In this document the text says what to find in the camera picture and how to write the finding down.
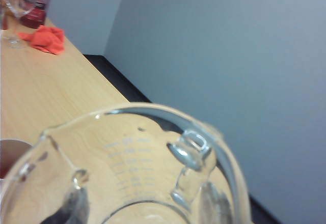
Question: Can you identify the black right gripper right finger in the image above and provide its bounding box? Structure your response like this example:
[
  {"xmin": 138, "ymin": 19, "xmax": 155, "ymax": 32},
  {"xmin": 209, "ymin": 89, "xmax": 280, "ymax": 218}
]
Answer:
[{"xmin": 202, "ymin": 182, "xmax": 234, "ymax": 224}]

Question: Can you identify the orange cloth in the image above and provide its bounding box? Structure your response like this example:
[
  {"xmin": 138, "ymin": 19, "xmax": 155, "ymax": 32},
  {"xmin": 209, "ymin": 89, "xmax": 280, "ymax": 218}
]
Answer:
[{"xmin": 16, "ymin": 25, "xmax": 66, "ymax": 56}]

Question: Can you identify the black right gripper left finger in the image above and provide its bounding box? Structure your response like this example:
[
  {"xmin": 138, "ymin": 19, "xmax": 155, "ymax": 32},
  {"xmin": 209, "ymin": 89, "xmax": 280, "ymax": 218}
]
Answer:
[{"xmin": 48, "ymin": 189, "xmax": 91, "ymax": 224}]

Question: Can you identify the red drink bottle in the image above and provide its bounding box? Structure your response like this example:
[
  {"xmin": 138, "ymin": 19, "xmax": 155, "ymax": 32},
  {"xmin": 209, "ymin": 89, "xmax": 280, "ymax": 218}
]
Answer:
[{"xmin": 17, "ymin": 0, "xmax": 52, "ymax": 29}]

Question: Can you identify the clear glass measuring cup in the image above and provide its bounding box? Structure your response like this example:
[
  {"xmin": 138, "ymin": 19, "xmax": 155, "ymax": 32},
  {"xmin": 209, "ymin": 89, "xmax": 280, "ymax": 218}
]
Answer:
[{"xmin": 0, "ymin": 102, "xmax": 252, "ymax": 224}]

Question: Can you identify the beige paper cup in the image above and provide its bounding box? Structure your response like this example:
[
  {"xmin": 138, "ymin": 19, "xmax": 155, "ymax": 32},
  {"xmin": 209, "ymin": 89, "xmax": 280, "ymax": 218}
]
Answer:
[{"xmin": 0, "ymin": 138, "xmax": 33, "ymax": 179}]

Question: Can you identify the clear stemmed wine glass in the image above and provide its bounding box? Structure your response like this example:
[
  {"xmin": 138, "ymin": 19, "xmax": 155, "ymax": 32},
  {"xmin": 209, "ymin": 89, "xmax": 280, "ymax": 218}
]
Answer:
[{"xmin": 0, "ymin": 0, "xmax": 35, "ymax": 49}]

